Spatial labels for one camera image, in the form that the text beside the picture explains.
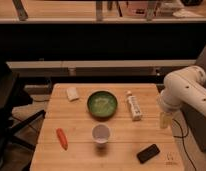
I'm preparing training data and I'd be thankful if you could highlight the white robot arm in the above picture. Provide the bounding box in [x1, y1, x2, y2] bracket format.
[157, 65, 206, 129]

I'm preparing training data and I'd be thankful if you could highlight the white tube bottle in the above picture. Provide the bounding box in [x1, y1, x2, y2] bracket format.
[126, 91, 142, 121]

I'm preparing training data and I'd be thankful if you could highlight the black smartphone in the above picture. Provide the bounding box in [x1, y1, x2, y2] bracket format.
[136, 144, 160, 164]

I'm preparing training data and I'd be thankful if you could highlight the green bowl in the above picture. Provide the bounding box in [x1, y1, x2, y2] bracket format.
[87, 91, 118, 118]

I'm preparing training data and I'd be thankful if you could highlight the white paper cup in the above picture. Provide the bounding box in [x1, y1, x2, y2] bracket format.
[92, 124, 110, 144]

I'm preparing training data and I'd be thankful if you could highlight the wooden table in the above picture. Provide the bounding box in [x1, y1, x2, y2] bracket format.
[30, 84, 184, 171]

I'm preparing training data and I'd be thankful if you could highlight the orange carrot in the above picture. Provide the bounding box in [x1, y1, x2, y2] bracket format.
[56, 128, 68, 150]

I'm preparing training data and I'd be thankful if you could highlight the black office chair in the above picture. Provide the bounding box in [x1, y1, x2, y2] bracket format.
[0, 61, 46, 166]

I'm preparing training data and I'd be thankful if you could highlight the black cable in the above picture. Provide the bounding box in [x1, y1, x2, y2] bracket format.
[172, 118, 198, 171]

